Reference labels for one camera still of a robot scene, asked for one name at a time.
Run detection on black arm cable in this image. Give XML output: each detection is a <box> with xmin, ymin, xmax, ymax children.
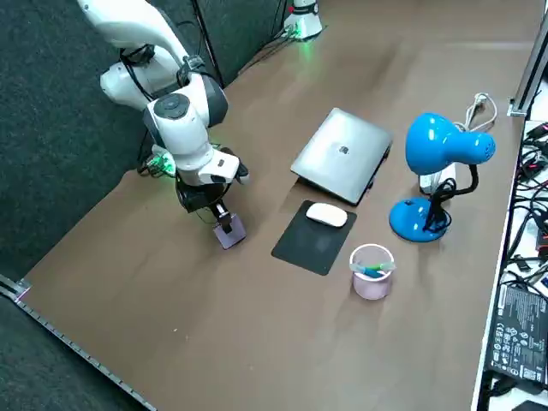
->
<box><xmin>119</xmin><ymin>45</ymin><xmax>156</xmax><ymax>100</ymax></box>

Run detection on translucent pink pen cup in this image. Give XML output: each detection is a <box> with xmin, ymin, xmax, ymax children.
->
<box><xmin>348</xmin><ymin>243</ymin><xmax>396</xmax><ymax>301</ymax></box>

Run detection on aluminium table edge rail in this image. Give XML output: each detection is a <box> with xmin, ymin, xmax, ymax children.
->
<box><xmin>0</xmin><ymin>273</ymin><xmax>156</xmax><ymax>411</ymax></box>

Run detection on white power strip with cord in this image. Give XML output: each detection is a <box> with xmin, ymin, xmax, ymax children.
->
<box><xmin>418</xmin><ymin>92</ymin><xmax>499</xmax><ymax>195</ymax></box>

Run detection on aluminium profile post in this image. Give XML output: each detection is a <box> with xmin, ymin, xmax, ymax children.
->
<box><xmin>508</xmin><ymin>0</ymin><xmax>548</xmax><ymax>117</ymax></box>

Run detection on black labelled power adapter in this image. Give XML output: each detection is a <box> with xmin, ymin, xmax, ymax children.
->
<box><xmin>486</xmin><ymin>281</ymin><xmax>548</xmax><ymax>389</ymax></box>

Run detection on blue desk lamp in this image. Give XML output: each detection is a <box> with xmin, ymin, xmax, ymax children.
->
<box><xmin>388</xmin><ymin>111</ymin><xmax>497</xmax><ymax>244</ymax></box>

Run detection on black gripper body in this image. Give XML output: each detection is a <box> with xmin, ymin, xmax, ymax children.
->
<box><xmin>177</xmin><ymin>182</ymin><xmax>227</xmax><ymax>214</ymax></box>

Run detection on silver grey laptop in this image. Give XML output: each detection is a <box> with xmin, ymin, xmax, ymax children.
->
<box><xmin>289</xmin><ymin>107</ymin><xmax>395</xmax><ymax>206</ymax></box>

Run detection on tangle of black cables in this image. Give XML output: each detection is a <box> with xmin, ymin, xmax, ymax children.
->
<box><xmin>507</xmin><ymin>122</ymin><xmax>548</xmax><ymax>282</ymax></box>

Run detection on black arm base cables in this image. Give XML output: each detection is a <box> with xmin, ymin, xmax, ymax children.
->
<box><xmin>254</xmin><ymin>23</ymin><xmax>299</xmax><ymax>59</ymax></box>

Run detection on white computer mouse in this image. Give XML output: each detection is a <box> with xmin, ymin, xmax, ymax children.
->
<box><xmin>304</xmin><ymin>202</ymin><xmax>348</xmax><ymax>229</ymax></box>

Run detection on black mouse pad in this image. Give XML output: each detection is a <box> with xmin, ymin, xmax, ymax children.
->
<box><xmin>270</xmin><ymin>199</ymin><xmax>358</xmax><ymax>277</ymax></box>

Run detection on purple phone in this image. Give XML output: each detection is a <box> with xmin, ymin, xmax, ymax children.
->
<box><xmin>212</xmin><ymin>215</ymin><xmax>247</xmax><ymax>251</ymax></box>

